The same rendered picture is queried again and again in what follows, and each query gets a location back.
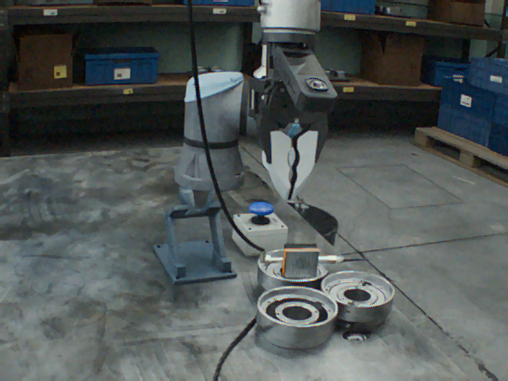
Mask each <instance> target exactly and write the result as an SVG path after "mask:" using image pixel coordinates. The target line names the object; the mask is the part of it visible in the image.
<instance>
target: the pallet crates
mask: <svg viewBox="0 0 508 381"><path fill-rule="evenodd" d="M470 58H471V62H470V71H469V77H454V76H448V77H442V78H444V79H443V83H441V85H442V93H441V99H440V101H441V102H440V103H441V104H440V109H439V108H438V109H439V118H438V124H437V126H432V128H429V127H424V128H416V129H415V139H414V143H413V145H414V146H417V147H418V148H421V149H423V150H425V151H429V152H431V153H432V154H434V155H436V156H438V157H441V158H442V159H445V160H447V161H449V162H451V163H453V164H456V165H459V166H461V167H464V168H466V169H467V170H469V171H472V172H474V173H476V174H478V175H480V176H483V177H484V178H486V179H487V180H491V181H494V182H497V183H498V184H501V185H502V186H504V187H505V188H508V180H506V179H505V178H502V177H500V176H498V175H496V174H494V173H492V172H489V171H486V170H483V169H481V168H479V167H480V165H481V161H486V162H488V163H490V164H492V165H493V166H496V167H498V168H500V169H502V170H504V171H507V172H508V60H505V59H501V58H492V57H487V58H480V57H470ZM482 59H484V60H482ZM485 60H490V62H488V61H485ZM454 79H460V80H461V79H462V81H463V82H462V83H461V82H457V81H454ZM435 139H437V140H439V141H441V143H443V144H445V145H448V146H450V147H452V148H455V149H456V150H458V151H460V158H458V157H455V156H454V155H452V154H450V153H447V152H445V151H442V150H439V149H436V148H434V146H435Z"/></svg>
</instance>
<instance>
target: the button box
mask: <svg viewBox="0 0 508 381"><path fill-rule="evenodd" d="M234 222H235V224H236V225H237V227H239V229H240V230H241V231H242V232H243V233H244V235H245V236H246V237H247V238H249V239H250V240H251V241H252V242H254V243H255V244H257V245H259V247H262V248H263V249H265V250H266V251H267V252H269V251H272V250H276V249H284V244H287V236H288V227H287V226H286V225H284V224H283V223H282V222H281V221H280V220H279V219H278V218H277V217H276V216H275V215H274V213H272V214H270V215H268V216H264V220H258V215H255V214H244V215H234ZM232 239H233V240H234V241H235V243H236V244H237V245H238V247H239V248H240V250H241V251H242V252H243V254H244V255H245V257H252V256H259V251H258V250H257V249H254V248H253V247H251V246H250V245H249V244H248V243H247V242H246V241H245V240H243V239H242V238H241V237H240V236H239V234H238V233H237V232H236V231H235V230H234V229H233V236H232Z"/></svg>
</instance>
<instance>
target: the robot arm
mask: <svg viewBox="0 0 508 381"><path fill-rule="evenodd" d="M257 12H258V13H261V18H260V28H261V29H262V30H264V32H261V42H262V45H263V49H262V61H261V66H260V68H258V69H257V71H256V72H255V73H254V78H249V81H244V80H243V79H244V77H243V76H242V74H241V73H234V72H217V73H205V74H200V75H199V83H200V95H201V107H202V112H203V118H204V123H205V129H206V133H207V138H208V143H209V152H210V159H211V162H212V166H213V170H214V173H215V176H216V180H217V183H218V185H219V188H220V191H231V190H235V189H237V188H239V187H241V186H242V185H243V184H244V183H245V169H244V165H243V161H242V159H241V155H240V152H239V136H240V135H243V136H255V137H258V138H259V145H260V147H261V149H262V162H263V165H264V166H265V167H266V169H267V170H268V171H269V175H270V178H271V180H272V182H273V185H274V187H275V188H276V190H277V192H278V194H279V195H280V196H281V198H282V199H283V200H294V199H295V198H296V197H297V195H298V194H299V192H300V191H301V190H302V188H303V187H304V185H305V184H306V182H307V180H308V178H309V176H310V174H311V171H312V169H313V167H314V165H315V163H316V162H317V161H318V158H319V155H320V153H321V152H322V149H323V147H324V145H325V142H326V140H327V114H328V113H332V111H333V105H334V103H335V101H336V98H337V93H336V91H335V89H334V87H333V86H332V84H331V82H330V81H329V79H328V78H327V76H326V74H325V72H324V71H323V69H322V67H321V66H320V64H319V63H318V60H317V58H316V57H315V56H314V55H313V53H312V51H311V49H310V48H308V47H306V45H305V44H318V35H317V34H315V32H317V31H320V19H319V17H320V0H261V6H259V7H258V8H257ZM184 102H185V123H184V145H183V148H182V151H181V155H180V158H179V160H178V163H177V165H176V168H175V181H176V182H177V184H179V185H180V186H191V189H192V190H195V191H211V190H212V189H214V187H213V184H212V180H211V177H210V172H209V168H208V164H207V162H206V153H205V149H204V145H203V140H202V135H201V130H200V121H199V115H198V111H197V110H198V105H197V99H196V93H195V86H194V81H193V78H191V79H190V80H189V82H188V85H187V92H186V96H185V98H184ZM291 139H293V147H292V148H291ZM288 154H289V158H288ZM288 159H289V164H290V166H291V168H292V171H293V175H292V178H291V181H290V182H289V177H288V175H289V171H290V167H289V164H288Z"/></svg>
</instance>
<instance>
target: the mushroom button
mask: <svg viewBox="0 0 508 381"><path fill-rule="evenodd" d="M249 211H250V212H251V213H252V214H255V215H258V220H264V216H268V215H270V214H272V213H273V207H272V206H271V205H270V204H268V203H266V202H255V203H252V204H251V205H250V206H249Z"/></svg>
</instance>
